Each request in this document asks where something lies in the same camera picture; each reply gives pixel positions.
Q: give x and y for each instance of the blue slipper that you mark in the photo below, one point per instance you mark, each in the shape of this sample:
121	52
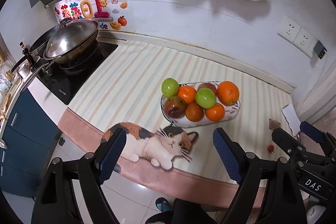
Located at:
163	205

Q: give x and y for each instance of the colourful wall sticker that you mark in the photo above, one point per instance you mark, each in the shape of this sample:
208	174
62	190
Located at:
86	8

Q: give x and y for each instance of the large orange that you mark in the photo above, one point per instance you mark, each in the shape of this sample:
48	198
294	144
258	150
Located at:
228	92

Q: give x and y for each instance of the black cooktop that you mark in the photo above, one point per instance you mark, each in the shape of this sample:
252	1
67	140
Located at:
71	82

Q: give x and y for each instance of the oval floral plate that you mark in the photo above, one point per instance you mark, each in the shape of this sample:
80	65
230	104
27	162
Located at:
181	123

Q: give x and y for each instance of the person's dark clothing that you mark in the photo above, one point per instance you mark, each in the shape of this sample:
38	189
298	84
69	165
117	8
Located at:
189	213

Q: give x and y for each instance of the dark sauce bottle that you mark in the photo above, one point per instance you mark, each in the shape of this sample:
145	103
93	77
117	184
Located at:
25	53

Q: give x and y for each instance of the white paper sheet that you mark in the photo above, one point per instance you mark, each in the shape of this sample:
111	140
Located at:
291	117

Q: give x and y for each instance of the small dark floor object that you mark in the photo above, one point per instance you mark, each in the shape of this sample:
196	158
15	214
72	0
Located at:
61	141

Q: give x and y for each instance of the red-brown apple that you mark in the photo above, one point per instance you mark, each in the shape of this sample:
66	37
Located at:
175	107
207	86

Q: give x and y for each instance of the small mandarin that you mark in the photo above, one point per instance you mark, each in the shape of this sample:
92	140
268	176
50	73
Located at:
187	94
214	112

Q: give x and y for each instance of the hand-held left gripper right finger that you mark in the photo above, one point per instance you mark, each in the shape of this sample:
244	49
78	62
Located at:
227	158

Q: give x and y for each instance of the small brown card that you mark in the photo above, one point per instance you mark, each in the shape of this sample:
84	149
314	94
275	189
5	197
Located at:
274	124

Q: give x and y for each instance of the steel wok lid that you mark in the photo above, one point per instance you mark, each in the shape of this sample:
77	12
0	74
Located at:
71	37

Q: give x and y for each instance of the white mug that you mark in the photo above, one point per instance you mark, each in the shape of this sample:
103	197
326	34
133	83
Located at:
24	71

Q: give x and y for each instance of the steel wok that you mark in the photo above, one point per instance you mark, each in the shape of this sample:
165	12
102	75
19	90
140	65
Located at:
78	54

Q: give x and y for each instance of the black plug adapter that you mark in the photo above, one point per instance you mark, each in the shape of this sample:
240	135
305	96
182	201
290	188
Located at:
319	49

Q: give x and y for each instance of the white wall socket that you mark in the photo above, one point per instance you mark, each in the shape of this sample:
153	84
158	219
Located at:
288	28
304	39

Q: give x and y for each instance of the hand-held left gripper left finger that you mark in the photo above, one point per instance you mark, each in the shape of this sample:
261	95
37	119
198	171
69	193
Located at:
113	155

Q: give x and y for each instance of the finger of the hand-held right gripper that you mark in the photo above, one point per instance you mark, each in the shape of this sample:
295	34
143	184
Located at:
286	141
312	132

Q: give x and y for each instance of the blue kitchen cabinet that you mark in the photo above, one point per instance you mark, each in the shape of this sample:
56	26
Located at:
23	140

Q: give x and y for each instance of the striped cat-print mat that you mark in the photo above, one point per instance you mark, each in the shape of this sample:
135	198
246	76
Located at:
126	82

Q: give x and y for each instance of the cherry tomato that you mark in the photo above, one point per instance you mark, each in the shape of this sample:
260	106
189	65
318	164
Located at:
271	148

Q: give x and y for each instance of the dark red persimmon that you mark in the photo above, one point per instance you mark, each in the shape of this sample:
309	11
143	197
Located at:
194	111

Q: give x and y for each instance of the green apple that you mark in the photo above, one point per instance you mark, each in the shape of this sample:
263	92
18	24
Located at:
170	87
206	98

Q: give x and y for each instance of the black frying pan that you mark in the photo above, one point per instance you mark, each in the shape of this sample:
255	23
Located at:
39	42

